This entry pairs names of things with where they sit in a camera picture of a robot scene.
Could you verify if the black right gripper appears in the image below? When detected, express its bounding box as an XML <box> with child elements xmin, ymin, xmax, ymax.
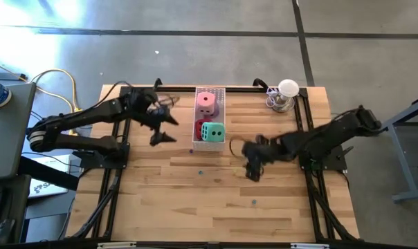
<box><xmin>242</xmin><ymin>134</ymin><xmax>287</xmax><ymax>183</ymax></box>

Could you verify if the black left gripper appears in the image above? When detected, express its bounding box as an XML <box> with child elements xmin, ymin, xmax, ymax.
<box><xmin>125</xmin><ymin>87</ymin><xmax>180</xmax><ymax>147</ymax></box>

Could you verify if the large green foam die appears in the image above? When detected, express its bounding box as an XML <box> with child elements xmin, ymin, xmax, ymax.
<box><xmin>200</xmin><ymin>121</ymin><xmax>226</xmax><ymax>143</ymax></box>

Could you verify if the large pink foam die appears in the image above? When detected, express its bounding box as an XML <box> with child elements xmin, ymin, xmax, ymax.
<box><xmin>196</xmin><ymin>91</ymin><xmax>217</xmax><ymax>117</ymax></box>

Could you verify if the large red foam die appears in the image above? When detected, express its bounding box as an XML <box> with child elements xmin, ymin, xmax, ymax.
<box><xmin>194</xmin><ymin>118</ymin><xmax>210</xmax><ymax>140</ymax></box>

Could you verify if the white perforated basket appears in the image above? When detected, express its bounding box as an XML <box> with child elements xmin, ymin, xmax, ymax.
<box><xmin>192</xmin><ymin>86</ymin><xmax>227</xmax><ymax>152</ymax></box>

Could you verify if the white mushroom lamp brass base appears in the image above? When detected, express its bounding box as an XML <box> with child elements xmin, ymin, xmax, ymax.
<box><xmin>266</xmin><ymin>78</ymin><xmax>300</xmax><ymax>114</ymax></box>

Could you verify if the white printed box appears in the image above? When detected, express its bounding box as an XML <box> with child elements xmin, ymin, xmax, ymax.
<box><xmin>28</xmin><ymin>154</ymin><xmax>71</xmax><ymax>199</ymax></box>

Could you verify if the grey side desk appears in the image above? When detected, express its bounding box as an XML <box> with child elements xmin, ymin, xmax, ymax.
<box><xmin>0</xmin><ymin>81</ymin><xmax>37</xmax><ymax>181</ymax></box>

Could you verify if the dark computer desk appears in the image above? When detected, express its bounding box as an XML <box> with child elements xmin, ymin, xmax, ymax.
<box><xmin>0</xmin><ymin>174</ymin><xmax>32</xmax><ymax>249</ymax></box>

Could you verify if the grey computer mouse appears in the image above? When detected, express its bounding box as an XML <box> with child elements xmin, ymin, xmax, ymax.
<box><xmin>0</xmin><ymin>218</ymin><xmax>15</xmax><ymax>245</ymax></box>

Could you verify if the black aluminium table frame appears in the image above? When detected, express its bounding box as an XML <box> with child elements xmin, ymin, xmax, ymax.
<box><xmin>65</xmin><ymin>77</ymin><xmax>361</xmax><ymax>243</ymax></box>

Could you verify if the white lamp cable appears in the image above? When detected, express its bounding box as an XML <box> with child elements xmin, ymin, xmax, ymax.
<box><xmin>266</xmin><ymin>86</ymin><xmax>281</xmax><ymax>108</ymax></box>

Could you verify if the silver aluminium bracket strip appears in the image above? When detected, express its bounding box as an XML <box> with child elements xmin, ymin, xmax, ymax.
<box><xmin>97</xmin><ymin>241</ymin><xmax>137</xmax><ymax>248</ymax></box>
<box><xmin>291</xmin><ymin>243</ymin><xmax>330</xmax><ymax>249</ymax></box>

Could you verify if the yellow cable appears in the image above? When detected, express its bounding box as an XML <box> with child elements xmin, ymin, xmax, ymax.
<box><xmin>0</xmin><ymin>58</ymin><xmax>79</xmax><ymax>111</ymax></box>

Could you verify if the grey metal desk frame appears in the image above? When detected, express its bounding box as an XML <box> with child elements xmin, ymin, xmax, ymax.
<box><xmin>370</xmin><ymin>95</ymin><xmax>418</xmax><ymax>203</ymax></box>

